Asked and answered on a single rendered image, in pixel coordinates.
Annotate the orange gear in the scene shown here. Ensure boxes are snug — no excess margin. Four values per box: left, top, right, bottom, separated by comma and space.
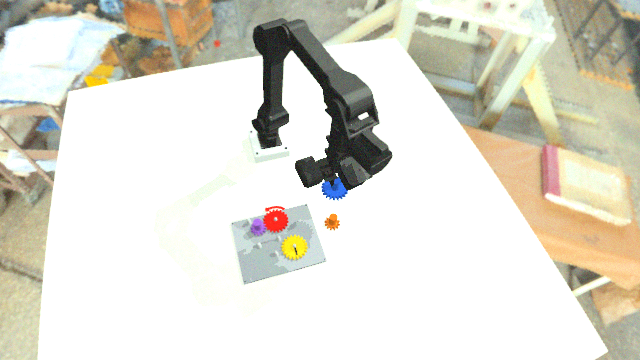
324, 213, 340, 231

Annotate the yellow gear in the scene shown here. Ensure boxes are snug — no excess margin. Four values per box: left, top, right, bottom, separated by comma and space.
281, 235, 308, 260

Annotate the purple gear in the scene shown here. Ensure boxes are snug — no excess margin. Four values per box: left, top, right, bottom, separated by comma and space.
251, 219, 266, 236

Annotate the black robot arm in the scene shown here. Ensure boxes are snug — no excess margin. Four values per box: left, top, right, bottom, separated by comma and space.
251, 18, 393, 190

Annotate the red gear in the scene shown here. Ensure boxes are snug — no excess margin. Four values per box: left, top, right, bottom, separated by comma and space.
263, 210, 288, 233

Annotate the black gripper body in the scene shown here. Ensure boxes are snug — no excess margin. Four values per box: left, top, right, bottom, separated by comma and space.
295, 134, 350, 188

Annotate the blue gear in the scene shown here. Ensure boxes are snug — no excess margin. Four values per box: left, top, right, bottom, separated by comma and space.
321, 177, 348, 201

